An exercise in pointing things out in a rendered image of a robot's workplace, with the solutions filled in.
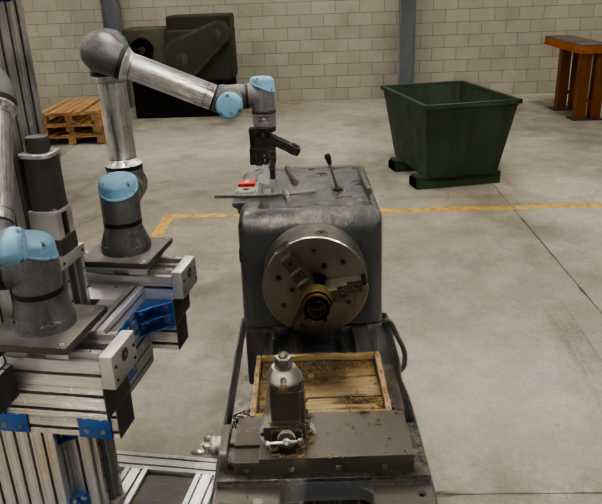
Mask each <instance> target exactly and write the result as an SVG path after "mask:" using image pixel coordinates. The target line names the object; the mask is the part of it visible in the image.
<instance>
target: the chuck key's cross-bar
mask: <svg viewBox="0 0 602 504"><path fill-rule="evenodd" d="M311 193H316V190H315V189H314V190H304V191H294V192H289V194H290V195H300V194H311ZM280 196H283V193H273V194H227V195H214V198H259V197H280Z"/></svg>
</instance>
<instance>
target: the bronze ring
mask: <svg viewBox="0 0 602 504"><path fill-rule="evenodd" d="M313 301H321V302H320V303H317V304H315V303H311V302H313ZM332 301H333V297H332V293H331V292H330V290H329V289H328V288H327V287H325V286H323V285H320V284H312V285H309V286H307V287H306V288H305V289H304V290H303V291H302V292H301V295H300V304H301V306H302V309H303V311H304V314H305V316H306V317H307V318H309V319H310V320H313V321H320V320H323V319H325V318H326V317H327V316H328V314H329V312H330V309H331V305H332Z"/></svg>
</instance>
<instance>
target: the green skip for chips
mask: <svg viewBox="0 0 602 504"><path fill-rule="evenodd" d="M381 90H383V91H384V95H385V101H386V107H387V113H388V118H389V124H390V130H391V136H392V141H393V147H394V153H395V156H396V157H390V159H389V162H388V167H389V168H390V169H392V170H393V171H394V172H403V171H417V172H418V173H411V176H409V184H410V185H411V186H413V187H414V188H415V189H416V190H422V189H433V188H444V187H455V186H466V185H477V184H488V183H499V182H500V173H501V171H500V170H498V166H499V163H500V160H501V157H502V153H503V150H504V147H505V144H506V141H507V138H508V135H509V131H510V128H511V125H512V122H513V119H514V116H515V113H516V109H517V106H518V104H520V103H522V102H523V99H521V98H518V97H515V96H512V95H508V94H505V93H502V92H499V91H496V90H493V89H489V88H486V87H483V86H480V85H477V84H474V83H471V82H467V81H464V80H458V81H443V82H427V83H412V84H396V85H381Z"/></svg>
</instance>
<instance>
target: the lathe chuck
mask: <svg viewBox="0 0 602 504"><path fill-rule="evenodd" d="M317 230H322V231H325V232H326V234H319V233H316V232H315V231H317ZM286 244H287V246H288V247H289V248H290V249H291V250H292V251H293V253H294V254H295V255H296V256H297V257H298V258H299V259H300V260H301V262H302V263H303V264H304V265H305V266H306V267H307V268H308V269H309V271H310V272H311V273H314V272H317V273H321V274H324V275H325V276H326V277H327V278H328V279H331V278H338V277H344V276H351V275H358V274H365V276H366V283H367V285H362V286H363V292H358V293H351V294H348V296H349V297H345V298H338V302H333V303H332V305H331V309H330V312H329V314H328V316H327V317H326V318H325V319H323V320H320V321H313V320H312V322H311V324H309V326H308V328H307V331H306V333H311V334H318V333H326V332H330V331H334V330H336V329H339V328H341V327H343V326H345V325H346V324H348V323H349V322H350V321H352V320H353V319H354V318H355V317H356V316H357V315H358V313H359V312H360V311H361V309H362V308H363V306H364V304H365V301H366V299H367V295H368V290H369V283H368V275H367V270H366V265H365V261H364V258H363V256H362V254H361V252H360V250H359V248H358V247H357V246H356V244H355V243H354V242H353V241H352V240H351V239H349V238H348V237H347V236H346V235H344V234H342V233H340V232H338V231H336V230H334V229H330V228H326V227H319V226H312V227H304V228H300V229H297V230H294V231H292V232H290V233H288V234H286V235H285V236H283V237H282V238H281V239H280V240H278V241H277V242H276V243H275V245H274V246H273V247H272V248H271V250H270V252H269V253H268V255H267V258H266V261H265V264H264V271H263V279H262V292H263V297H264V300H265V303H266V305H267V307H268V309H269V310H270V312H271V313H272V314H273V315H274V317H275V318H276V319H277V320H279V321H280V322H281V323H282V324H284V325H285V326H287V327H289V328H291V327H292V325H293V322H294V320H295V318H296V315H297V313H298V310H299V308H300V306H301V304H300V295H301V291H300V290H299V289H298V288H297V284H296V283H295V281H294V280H293V279H292V278H291V274H290V273H289V272H288V271H287V270H286V269H285V267H284V266H283V265H282V264H281V257H280V256H279V255H278V250H279V249H281V248H282V247H283V246H285V245H286Z"/></svg>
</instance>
